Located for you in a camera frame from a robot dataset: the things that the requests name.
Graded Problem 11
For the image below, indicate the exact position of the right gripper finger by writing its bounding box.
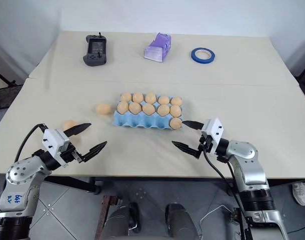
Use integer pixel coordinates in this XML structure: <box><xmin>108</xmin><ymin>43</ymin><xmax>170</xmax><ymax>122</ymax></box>
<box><xmin>171</xmin><ymin>140</ymin><xmax>201</xmax><ymax>159</ymax></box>
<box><xmin>182</xmin><ymin>120</ymin><xmax>205</xmax><ymax>131</ymax></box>

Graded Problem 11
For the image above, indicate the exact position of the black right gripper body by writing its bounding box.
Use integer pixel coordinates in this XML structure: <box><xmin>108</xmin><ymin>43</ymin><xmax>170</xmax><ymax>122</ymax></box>
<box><xmin>197</xmin><ymin>134</ymin><xmax>213</xmax><ymax>158</ymax></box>

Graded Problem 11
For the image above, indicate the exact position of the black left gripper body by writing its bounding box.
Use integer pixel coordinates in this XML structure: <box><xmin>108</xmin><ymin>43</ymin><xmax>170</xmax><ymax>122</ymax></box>
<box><xmin>59</xmin><ymin>143</ymin><xmax>84</xmax><ymax>165</ymax></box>

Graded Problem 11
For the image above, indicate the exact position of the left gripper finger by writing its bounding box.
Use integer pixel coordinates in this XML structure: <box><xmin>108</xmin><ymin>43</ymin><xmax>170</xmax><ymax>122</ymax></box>
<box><xmin>80</xmin><ymin>140</ymin><xmax>109</xmax><ymax>163</ymax></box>
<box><xmin>62</xmin><ymin>122</ymin><xmax>93</xmax><ymax>138</ymax></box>

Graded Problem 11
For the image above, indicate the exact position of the blue egg tray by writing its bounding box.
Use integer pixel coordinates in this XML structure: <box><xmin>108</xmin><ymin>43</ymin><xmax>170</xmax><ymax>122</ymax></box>
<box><xmin>112</xmin><ymin>93</ymin><xmax>186</xmax><ymax>131</ymax></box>

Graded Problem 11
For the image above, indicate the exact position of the black table leg bar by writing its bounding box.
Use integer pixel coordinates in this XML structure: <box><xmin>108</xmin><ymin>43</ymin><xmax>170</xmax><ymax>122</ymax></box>
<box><xmin>41</xmin><ymin>175</ymin><xmax>103</xmax><ymax>196</ymax></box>

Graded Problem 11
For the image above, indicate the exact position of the rusty metal bar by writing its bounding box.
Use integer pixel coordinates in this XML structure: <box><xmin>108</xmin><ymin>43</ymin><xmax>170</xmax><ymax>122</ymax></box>
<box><xmin>94</xmin><ymin>195</ymin><xmax>119</xmax><ymax>240</ymax></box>

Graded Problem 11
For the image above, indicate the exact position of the blue tape roll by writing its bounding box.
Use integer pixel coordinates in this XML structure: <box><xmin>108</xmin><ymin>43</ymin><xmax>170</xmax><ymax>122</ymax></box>
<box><xmin>190</xmin><ymin>47</ymin><xmax>217</xmax><ymax>67</ymax></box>

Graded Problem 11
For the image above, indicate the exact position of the dark rounded robot leg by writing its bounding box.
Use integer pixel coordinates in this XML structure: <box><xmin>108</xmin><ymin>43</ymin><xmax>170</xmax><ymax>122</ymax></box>
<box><xmin>164</xmin><ymin>202</ymin><xmax>201</xmax><ymax>240</ymax></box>
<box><xmin>99</xmin><ymin>201</ymin><xmax>141</xmax><ymax>240</ymax></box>

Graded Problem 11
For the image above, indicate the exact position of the dark grey remote controller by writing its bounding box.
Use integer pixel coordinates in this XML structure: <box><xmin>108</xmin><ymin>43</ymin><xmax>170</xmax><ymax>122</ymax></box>
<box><xmin>82</xmin><ymin>31</ymin><xmax>108</xmax><ymax>67</ymax></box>

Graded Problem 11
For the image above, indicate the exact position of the black mesh platform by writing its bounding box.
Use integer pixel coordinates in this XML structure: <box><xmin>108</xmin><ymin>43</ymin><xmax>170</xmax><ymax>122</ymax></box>
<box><xmin>0</xmin><ymin>85</ymin><xmax>24</xmax><ymax>112</ymax></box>

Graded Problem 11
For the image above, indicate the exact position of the black metal stand rod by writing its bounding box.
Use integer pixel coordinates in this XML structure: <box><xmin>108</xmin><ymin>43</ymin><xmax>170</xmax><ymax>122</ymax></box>
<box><xmin>0</xmin><ymin>64</ymin><xmax>18</xmax><ymax>88</ymax></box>

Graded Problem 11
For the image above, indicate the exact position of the white sneaker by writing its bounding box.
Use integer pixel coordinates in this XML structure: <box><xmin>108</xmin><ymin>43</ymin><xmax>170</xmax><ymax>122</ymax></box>
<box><xmin>291</xmin><ymin>181</ymin><xmax>305</xmax><ymax>207</ymax></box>

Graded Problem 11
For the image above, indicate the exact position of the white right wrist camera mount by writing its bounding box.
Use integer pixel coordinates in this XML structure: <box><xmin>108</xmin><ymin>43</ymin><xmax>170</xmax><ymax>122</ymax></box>
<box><xmin>200</xmin><ymin>117</ymin><xmax>225</xmax><ymax>154</ymax></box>

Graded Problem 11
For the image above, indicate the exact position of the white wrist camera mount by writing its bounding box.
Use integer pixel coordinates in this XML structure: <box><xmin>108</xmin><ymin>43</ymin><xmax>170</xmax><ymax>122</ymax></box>
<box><xmin>41</xmin><ymin>128</ymin><xmax>71</xmax><ymax>155</ymax></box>
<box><xmin>200</xmin><ymin>117</ymin><xmax>225</xmax><ymax>154</ymax></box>

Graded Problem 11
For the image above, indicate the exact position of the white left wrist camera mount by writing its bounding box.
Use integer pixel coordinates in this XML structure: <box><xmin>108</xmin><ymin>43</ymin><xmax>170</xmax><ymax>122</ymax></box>
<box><xmin>41</xmin><ymin>128</ymin><xmax>71</xmax><ymax>155</ymax></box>

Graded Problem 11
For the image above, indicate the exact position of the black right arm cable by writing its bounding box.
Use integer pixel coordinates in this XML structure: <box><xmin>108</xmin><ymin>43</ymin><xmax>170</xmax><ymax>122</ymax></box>
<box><xmin>202</xmin><ymin>147</ymin><xmax>251</xmax><ymax>240</ymax></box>

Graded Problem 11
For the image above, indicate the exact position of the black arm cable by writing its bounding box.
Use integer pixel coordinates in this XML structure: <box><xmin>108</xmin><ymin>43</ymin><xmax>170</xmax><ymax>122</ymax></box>
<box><xmin>202</xmin><ymin>147</ymin><xmax>251</xmax><ymax>240</ymax></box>
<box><xmin>14</xmin><ymin>122</ymin><xmax>49</xmax><ymax>163</ymax></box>

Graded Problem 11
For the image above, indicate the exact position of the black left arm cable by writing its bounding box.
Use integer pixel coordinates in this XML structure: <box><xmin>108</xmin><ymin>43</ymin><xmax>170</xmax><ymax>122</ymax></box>
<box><xmin>14</xmin><ymin>122</ymin><xmax>49</xmax><ymax>163</ymax></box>

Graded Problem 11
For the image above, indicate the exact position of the thin white floor cable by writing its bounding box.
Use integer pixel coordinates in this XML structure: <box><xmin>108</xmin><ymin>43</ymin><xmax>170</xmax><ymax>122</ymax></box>
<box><xmin>198</xmin><ymin>204</ymin><xmax>235</xmax><ymax>227</ymax></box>

